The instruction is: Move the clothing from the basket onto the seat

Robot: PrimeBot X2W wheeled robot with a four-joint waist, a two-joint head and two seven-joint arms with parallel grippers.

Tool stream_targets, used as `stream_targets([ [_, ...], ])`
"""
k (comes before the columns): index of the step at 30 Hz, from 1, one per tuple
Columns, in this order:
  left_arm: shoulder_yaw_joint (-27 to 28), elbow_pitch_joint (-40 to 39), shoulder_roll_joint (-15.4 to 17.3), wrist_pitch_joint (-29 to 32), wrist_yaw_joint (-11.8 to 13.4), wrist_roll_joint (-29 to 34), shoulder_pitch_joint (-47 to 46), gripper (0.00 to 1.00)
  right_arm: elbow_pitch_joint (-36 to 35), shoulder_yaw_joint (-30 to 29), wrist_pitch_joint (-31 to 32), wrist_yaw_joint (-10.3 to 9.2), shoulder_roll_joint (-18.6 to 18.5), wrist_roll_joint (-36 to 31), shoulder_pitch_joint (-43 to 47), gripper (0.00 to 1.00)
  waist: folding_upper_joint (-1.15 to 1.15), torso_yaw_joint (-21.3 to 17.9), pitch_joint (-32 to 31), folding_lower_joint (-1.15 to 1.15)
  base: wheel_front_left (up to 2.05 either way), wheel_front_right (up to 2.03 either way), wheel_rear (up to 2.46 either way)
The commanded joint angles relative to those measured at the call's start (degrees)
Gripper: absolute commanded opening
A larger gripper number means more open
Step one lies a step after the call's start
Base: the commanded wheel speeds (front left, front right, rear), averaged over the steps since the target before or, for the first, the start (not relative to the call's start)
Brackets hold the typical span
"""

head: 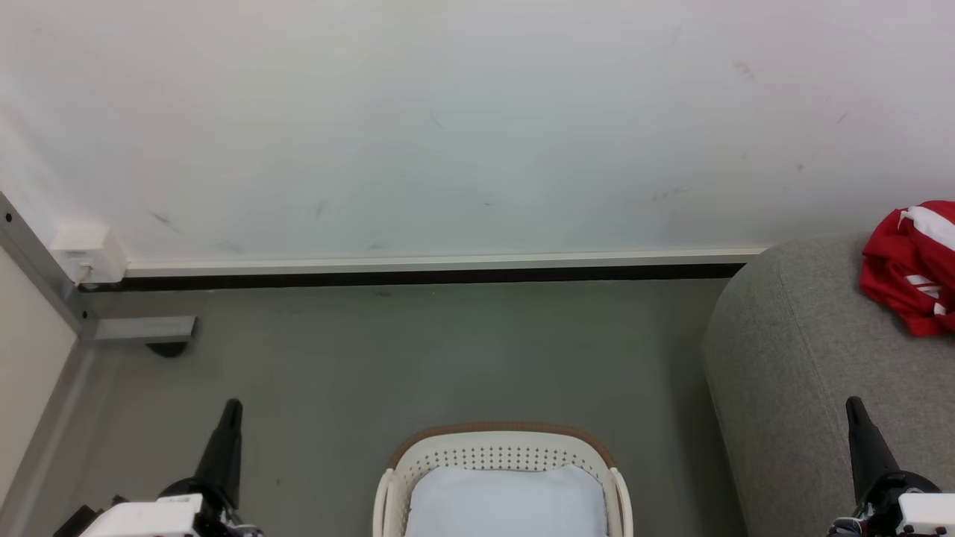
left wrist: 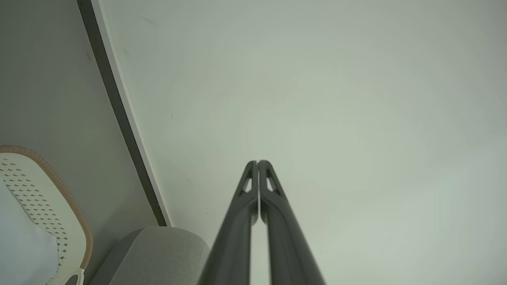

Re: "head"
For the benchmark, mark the red garment with white stripes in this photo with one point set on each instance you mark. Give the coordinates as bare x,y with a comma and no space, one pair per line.
910,276

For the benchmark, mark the white plastic laundry basket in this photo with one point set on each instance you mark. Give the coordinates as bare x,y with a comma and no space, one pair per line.
507,447

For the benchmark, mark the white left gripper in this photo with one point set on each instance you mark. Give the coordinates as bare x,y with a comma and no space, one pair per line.
149,516

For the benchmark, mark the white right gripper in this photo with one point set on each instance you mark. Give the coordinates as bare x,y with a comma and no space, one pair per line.
906,511

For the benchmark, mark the black caster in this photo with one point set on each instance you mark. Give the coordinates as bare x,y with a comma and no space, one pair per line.
168,349

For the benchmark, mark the grey metal frame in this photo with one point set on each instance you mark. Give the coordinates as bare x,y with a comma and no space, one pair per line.
142,328

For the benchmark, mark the white wall socket box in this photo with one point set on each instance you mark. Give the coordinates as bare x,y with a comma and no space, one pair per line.
89,253

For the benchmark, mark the white baseboard strip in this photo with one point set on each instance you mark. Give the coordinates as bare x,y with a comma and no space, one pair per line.
448,262

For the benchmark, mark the grey fabric sofa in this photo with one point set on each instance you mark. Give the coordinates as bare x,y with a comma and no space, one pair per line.
806,388

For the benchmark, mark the white cloth basket liner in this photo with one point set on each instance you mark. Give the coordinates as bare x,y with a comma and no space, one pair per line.
507,503

